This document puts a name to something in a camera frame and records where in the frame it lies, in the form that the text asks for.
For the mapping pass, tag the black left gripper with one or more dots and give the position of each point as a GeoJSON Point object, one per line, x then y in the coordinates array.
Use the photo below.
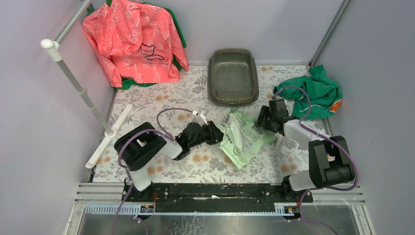
{"type": "Point", "coordinates": [210, 133]}

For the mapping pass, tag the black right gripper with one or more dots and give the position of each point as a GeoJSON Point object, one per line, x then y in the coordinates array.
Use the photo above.
{"type": "Point", "coordinates": [264, 112]}

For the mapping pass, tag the green cat litter bag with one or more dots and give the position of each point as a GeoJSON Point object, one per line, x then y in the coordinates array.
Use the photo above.
{"type": "Point", "coordinates": [242, 139]}

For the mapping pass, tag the beige bag sealing clip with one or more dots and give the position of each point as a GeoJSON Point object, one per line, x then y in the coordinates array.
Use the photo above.
{"type": "Point", "coordinates": [277, 142]}

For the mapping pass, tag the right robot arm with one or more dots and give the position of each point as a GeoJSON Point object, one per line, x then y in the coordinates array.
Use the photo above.
{"type": "Point", "coordinates": [329, 161]}

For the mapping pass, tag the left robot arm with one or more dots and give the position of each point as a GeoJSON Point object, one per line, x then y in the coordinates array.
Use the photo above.
{"type": "Point", "coordinates": [138, 147]}

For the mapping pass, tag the grey plastic litter box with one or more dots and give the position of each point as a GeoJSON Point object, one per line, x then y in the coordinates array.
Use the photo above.
{"type": "Point", "coordinates": [232, 79]}

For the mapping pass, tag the floral patterned mat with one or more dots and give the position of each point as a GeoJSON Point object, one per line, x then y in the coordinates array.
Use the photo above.
{"type": "Point", "coordinates": [170, 106]}

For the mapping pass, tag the crumpled green garment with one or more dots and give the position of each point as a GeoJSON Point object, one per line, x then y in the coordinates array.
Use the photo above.
{"type": "Point", "coordinates": [316, 96]}

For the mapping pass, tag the pink hooded jacket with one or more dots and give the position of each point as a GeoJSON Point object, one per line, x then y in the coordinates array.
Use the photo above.
{"type": "Point", "coordinates": [136, 42]}

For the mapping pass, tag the white clothes rack pole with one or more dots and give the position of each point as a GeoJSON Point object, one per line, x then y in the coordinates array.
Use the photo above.
{"type": "Point", "coordinates": [110, 132]}

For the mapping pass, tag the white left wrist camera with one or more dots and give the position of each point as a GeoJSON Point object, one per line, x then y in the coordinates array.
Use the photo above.
{"type": "Point", "coordinates": [201, 118]}

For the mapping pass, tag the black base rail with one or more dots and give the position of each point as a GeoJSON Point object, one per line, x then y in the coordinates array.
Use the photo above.
{"type": "Point", "coordinates": [221, 198]}

